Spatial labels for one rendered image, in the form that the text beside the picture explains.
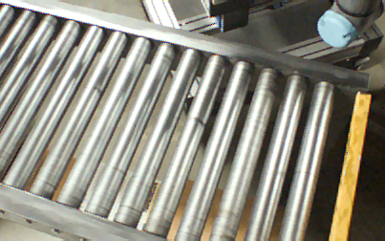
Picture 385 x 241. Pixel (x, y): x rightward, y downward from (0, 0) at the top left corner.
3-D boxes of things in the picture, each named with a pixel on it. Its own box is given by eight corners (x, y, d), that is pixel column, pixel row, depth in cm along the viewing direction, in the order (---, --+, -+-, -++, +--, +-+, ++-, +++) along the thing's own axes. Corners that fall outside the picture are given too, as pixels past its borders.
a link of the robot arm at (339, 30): (355, 31, 78) (342, 59, 86) (391, -3, 81) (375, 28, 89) (319, 7, 81) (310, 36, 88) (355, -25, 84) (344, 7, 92)
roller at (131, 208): (201, 60, 113) (206, 50, 108) (131, 237, 92) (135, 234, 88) (182, 53, 112) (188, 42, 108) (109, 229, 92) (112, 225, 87)
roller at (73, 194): (156, 48, 115) (154, 35, 110) (78, 219, 94) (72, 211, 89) (138, 43, 115) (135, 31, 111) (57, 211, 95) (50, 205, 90)
